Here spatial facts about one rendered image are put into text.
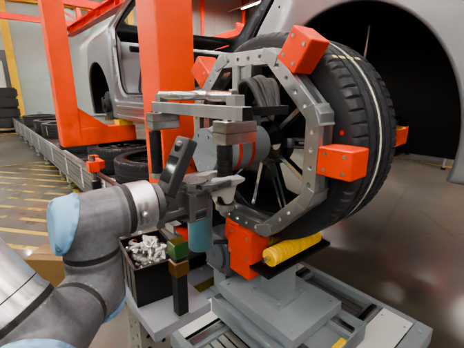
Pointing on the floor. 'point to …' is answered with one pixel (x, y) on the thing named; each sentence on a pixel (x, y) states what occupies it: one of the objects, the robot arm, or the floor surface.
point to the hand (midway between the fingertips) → (232, 174)
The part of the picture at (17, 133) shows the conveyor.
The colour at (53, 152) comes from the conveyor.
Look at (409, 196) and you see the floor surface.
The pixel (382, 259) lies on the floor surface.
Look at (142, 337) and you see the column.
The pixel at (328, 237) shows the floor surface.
